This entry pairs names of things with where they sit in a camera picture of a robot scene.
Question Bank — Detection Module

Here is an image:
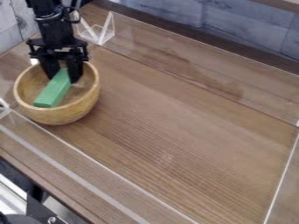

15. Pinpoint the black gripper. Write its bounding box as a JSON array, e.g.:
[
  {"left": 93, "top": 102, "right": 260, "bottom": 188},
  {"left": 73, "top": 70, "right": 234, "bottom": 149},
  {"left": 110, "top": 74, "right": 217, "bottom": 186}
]
[{"left": 25, "top": 16, "right": 89, "bottom": 83}]

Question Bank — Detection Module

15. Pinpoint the green rectangular block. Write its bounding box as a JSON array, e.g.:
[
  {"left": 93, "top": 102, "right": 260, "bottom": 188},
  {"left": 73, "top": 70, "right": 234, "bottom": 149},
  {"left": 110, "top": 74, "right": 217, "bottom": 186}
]
[{"left": 32, "top": 68, "right": 70, "bottom": 108}]

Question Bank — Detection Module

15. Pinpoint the wooden bowl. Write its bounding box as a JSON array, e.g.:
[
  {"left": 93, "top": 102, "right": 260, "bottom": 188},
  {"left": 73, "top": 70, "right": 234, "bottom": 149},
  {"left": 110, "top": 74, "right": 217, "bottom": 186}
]
[{"left": 13, "top": 62, "right": 100, "bottom": 125}]

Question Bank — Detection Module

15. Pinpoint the clear acrylic corner bracket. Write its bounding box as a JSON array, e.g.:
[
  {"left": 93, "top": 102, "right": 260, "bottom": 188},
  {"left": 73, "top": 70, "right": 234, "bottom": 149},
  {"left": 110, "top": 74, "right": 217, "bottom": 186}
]
[{"left": 72, "top": 11, "right": 114, "bottom": 46}]

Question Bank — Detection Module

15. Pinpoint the clear acrylic enclosure wall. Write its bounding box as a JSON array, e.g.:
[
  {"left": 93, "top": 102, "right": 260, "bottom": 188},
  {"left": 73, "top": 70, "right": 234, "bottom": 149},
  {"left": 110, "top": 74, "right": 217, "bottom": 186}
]
[{"left": 0, "top": 16, "right": 299, "bottom": 224}]

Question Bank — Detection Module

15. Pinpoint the black metal table bracket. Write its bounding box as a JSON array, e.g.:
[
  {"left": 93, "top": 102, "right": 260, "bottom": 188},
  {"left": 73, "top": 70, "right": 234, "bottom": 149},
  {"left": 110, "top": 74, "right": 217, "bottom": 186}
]
[{"left": 25, "top": 185, "right": 68, "bottom": 224}]

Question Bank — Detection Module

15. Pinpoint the black cable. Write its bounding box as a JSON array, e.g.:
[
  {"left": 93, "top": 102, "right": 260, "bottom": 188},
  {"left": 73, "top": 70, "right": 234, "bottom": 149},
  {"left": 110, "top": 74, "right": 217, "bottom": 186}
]
[{"left": 0, "top": 210, "right": 13, "bottom": 224}]

